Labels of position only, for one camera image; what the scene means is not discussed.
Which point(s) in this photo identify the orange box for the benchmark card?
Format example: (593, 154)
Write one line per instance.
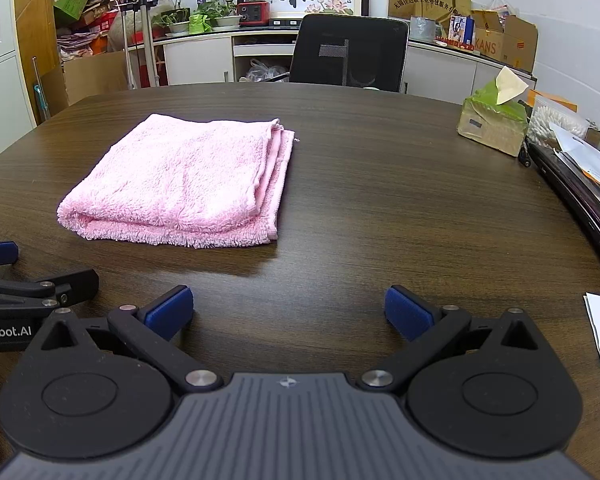
(560, 102)

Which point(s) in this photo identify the clear plastic bag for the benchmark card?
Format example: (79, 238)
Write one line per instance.
(262, 71)

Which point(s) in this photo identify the brown wooden wall unit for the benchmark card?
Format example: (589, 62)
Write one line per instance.
(30, 20)

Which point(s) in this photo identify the small plant in white bowl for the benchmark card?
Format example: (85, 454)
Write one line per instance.
(179, 29)
(227, 21)

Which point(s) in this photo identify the green tissue box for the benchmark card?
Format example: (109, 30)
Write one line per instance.
(490, 127)

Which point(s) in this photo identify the white low cabinet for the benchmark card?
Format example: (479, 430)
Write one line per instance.
(195, 60)

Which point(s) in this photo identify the white plastic bag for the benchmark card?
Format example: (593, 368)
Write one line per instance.
(500, 6)

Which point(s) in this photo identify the pink towel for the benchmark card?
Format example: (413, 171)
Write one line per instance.
(180, 180)

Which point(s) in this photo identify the clear cotton swab box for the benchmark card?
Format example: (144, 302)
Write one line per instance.
(555, 120)

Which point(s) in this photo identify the stack of white papers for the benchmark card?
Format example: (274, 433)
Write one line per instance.
(575, 145)

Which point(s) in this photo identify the dark wooden tray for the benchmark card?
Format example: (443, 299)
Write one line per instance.
(580, 200)

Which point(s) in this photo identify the yellow printed cardboard box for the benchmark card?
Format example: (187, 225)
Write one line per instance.
(517, 42)

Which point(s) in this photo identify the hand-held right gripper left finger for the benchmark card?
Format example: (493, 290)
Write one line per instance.
(170, 311)

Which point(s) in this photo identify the black office chair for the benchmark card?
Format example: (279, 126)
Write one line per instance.
(370, 50)

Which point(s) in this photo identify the bright green plastic bag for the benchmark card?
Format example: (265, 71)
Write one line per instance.
(199, 25)

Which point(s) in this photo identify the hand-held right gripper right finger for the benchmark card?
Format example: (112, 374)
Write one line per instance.
(407, 314)

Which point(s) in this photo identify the flat black box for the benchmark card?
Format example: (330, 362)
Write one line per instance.
(285, 22)

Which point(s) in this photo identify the large brown cardboard box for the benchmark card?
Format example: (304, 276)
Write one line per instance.
(90, 75)

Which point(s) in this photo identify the blue white product box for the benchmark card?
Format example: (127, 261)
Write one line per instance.
(460, 30)

